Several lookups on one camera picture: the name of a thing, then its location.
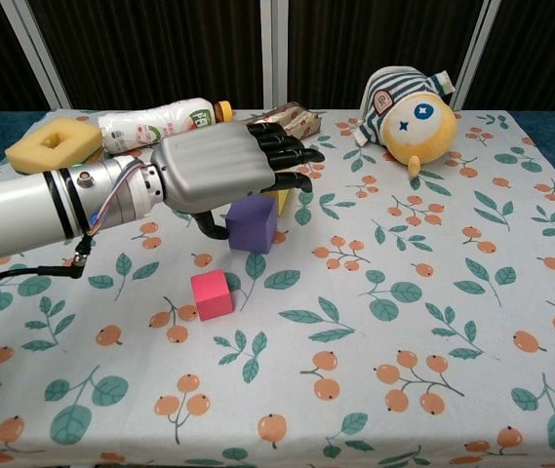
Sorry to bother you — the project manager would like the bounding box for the yellow sponge with hole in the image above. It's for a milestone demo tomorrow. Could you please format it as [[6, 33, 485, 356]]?
[[4, 120, 103, 176]]

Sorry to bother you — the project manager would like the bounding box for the brown white snack package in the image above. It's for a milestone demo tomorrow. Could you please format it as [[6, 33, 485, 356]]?
[[245, 100, 325, 142]]

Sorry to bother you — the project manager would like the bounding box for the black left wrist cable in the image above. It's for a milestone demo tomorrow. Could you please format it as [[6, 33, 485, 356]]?
[[0, 233, 91, 296]]

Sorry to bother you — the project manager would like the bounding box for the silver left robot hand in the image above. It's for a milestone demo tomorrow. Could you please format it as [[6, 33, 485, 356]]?
[[149, 121, 327, 243]]

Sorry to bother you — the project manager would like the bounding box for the white plastic drink bottle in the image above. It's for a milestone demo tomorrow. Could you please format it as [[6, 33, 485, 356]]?
[[97, 97, 234, 156]]

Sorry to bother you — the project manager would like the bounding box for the floral berry leaf tablecloth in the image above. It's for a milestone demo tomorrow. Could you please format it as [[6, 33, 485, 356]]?
[[0, 107, 555, 468]]

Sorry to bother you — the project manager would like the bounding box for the yellow plush striped hat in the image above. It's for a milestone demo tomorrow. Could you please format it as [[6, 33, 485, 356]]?
[[353, 65, 458, 179]]

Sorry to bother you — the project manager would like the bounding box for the large yellow foam cube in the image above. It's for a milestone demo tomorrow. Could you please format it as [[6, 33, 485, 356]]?
[[261, 187, 292, 218]]

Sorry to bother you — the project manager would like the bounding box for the purple cube block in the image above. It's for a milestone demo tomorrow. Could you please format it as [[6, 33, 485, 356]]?
[[224, 195, 278, 254]]

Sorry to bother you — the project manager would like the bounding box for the small pink foam cube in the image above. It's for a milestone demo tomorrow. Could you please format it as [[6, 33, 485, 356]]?
[[189, 268, 233, 322]]

